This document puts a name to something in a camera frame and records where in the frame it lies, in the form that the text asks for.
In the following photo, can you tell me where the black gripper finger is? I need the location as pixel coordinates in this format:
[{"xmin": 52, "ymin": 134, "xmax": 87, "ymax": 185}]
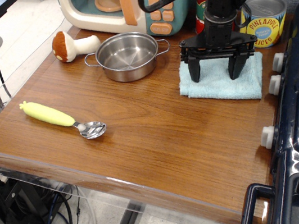
[
  {"xmin": 188, "ymin": 58, "xmax": 201, "ymax": 83},
  {"xmin": 228, "ymin": 56, "xmax": 246, "ymax": 80}
]

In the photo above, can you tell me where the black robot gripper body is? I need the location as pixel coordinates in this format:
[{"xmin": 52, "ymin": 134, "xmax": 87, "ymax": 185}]
[{"xmin": 180, "ymin": 0, "xmax": 256, "ymax": 64}]

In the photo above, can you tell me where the light blue towel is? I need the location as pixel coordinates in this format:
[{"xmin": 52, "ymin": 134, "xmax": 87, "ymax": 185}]
[{"xmin": 179, "ymin": 52, "xmax": 263, "ymax": 100}]

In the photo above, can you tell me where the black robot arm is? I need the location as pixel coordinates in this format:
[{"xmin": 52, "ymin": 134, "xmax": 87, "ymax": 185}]
[{"xmin": 180, "ymin": 0, "xmax": 257, "ymax": 83}]

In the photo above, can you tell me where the pineapple slices can yellow label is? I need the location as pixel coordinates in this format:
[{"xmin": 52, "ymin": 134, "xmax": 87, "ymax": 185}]
[{"xmin": 239, "ymin": 0, "xmax": 287, "ymax": 48}]

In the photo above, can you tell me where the tomato sauce can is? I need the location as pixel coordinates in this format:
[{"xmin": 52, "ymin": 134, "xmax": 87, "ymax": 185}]
[{"xmin": 196, "ymin": 0, "xmax": 206, "ymax": 34}]

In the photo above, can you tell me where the white stove knob rear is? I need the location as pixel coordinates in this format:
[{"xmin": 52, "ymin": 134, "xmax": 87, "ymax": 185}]
[{"xmin": 272, "ymin": 52, "xmax": 284, "ymax": 73}]

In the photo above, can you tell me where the white stove knob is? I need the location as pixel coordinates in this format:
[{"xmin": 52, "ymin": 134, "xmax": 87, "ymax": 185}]
[
  {"xmin": 272, "ymin": 52, "xmax": 284, "ymax": 73},
  {"xmin": 260, "ymin": 126, "xmax": 275, "ymax": 149},
  {"xmin": 269, "ymin": 75, "xmax": 282, "ymax": 96}
]

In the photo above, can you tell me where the white stove knob middle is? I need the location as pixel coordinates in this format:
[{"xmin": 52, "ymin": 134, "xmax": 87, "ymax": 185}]
[{"xmin": 269, "ymin": 75, "xmax": 282, "ymax": 96}]

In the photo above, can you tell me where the small stainless steel pot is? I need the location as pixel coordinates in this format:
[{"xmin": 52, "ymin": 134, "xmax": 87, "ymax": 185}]
[{"xmin": 84, "ymin": 32, "xmax": 171, "ymax": 83}]

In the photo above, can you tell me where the white stove knob front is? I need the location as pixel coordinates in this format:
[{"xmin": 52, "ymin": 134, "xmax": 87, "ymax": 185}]
[{"xmin": 260, "ymin": 126, "xmax": 275, "ymax": 149}]

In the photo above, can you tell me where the toy microwave oven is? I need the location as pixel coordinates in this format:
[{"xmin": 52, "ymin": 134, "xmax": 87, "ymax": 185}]
[{"xmin": 58, "ymin": 0, "xmax": 194, "ymax": 36}]

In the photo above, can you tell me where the plush mushroom toy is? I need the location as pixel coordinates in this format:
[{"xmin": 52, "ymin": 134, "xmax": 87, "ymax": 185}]
[{"xmin": 52, "ymin": 31, "xmax": 101, "ymax": 63}]

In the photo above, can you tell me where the black desk at left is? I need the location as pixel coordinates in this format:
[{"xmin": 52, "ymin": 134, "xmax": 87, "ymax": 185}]
[{"xmin": 0, "ymin": 0, "xmax": 24, "ymax": 20}]

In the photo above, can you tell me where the spoon with yellow-green handle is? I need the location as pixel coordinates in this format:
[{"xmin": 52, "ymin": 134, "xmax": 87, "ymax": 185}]
[{"xmin": 19, "ymin": 101, "xmax": 107, "ymax": 139}]

